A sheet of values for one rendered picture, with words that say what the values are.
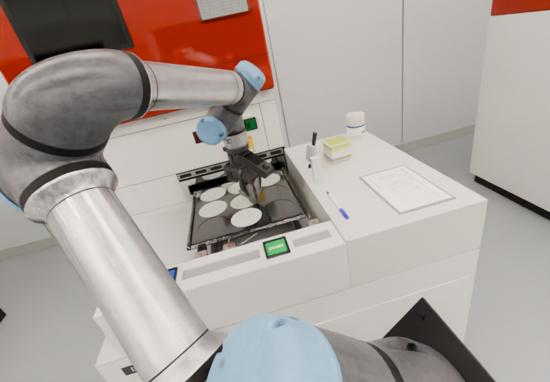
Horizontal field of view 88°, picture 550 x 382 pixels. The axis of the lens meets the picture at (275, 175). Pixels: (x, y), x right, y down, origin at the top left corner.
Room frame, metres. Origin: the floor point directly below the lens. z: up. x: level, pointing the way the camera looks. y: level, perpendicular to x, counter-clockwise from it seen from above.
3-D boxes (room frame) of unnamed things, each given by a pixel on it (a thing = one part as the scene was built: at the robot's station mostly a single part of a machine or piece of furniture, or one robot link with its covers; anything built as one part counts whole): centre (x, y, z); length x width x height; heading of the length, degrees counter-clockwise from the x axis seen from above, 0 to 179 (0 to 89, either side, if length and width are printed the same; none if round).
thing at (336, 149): (0.91, -0.23, 1.00); 0.07 x 0.07 x 0.07; 10
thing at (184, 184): (1.08, 0.16, 0.89); 0.44 x 0.02 x 0.10; 96
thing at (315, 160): (0.78, -0.13, 1.03); 0.06 x 0.04 x 0.13; 6
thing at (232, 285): (0.50, 0.16, 0.89); 0.55 x 0.09 x 0.14; 96
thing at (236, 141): (0.84, 0.10, 1.13); 0.08 x 0.08 x 0.05
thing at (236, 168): (0.84, 0.10, 1.05); 0.09 x 0.08 x 0.12; 47
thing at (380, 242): (0.81, -0.26, 0.89); 0.62 x 0.35 x 0.14; 6
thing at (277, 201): (0.87, 0.13, 0.90); 0.34 x 0.34 x 0.01; 6
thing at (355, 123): (1.07, -0.35, 1.01); 0.07 x 0.07 x 0.10
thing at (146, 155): (1.07, 0.34, 1.02); 0.81 x 0.03 x 0.40; 96
